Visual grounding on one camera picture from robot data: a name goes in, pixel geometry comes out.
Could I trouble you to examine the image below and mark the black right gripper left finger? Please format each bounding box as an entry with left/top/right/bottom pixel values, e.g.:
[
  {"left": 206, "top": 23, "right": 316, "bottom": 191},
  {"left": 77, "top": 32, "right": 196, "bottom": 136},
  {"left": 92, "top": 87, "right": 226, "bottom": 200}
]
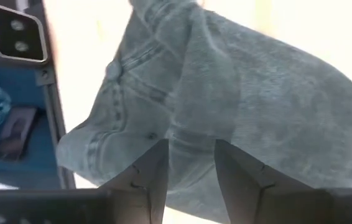
[{"left": 98, "top": 139, "right": 170, "bottom": 224}]

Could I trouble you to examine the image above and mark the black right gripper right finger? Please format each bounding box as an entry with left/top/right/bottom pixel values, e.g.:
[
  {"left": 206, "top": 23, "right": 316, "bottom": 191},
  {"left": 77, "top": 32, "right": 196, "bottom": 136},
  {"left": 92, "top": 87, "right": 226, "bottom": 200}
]
[{"left": 215, "top": 139, "right": 331, "bottom": 224}]

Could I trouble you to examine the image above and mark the grey fabric cap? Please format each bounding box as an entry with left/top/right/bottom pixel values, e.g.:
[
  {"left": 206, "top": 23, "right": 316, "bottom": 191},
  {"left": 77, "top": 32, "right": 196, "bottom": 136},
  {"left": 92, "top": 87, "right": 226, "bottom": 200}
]
[{"left": 55, "top": 0, "right": 352, "bottom": 224}]

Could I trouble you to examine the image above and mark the dark flat object in bin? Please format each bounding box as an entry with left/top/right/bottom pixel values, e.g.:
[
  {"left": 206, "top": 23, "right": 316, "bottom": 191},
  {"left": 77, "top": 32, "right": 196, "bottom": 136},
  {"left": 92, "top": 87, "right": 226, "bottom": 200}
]
[{"left": 0, "top": 106, "right": 39, "bottom": 162}]

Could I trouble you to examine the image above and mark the blue bin under table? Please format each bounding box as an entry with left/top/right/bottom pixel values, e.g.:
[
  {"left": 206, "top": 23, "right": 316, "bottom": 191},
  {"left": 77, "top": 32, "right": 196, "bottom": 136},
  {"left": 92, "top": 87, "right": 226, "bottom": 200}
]
[{"left": 0, "top": 63, "right": 62, "bottom": 190}]

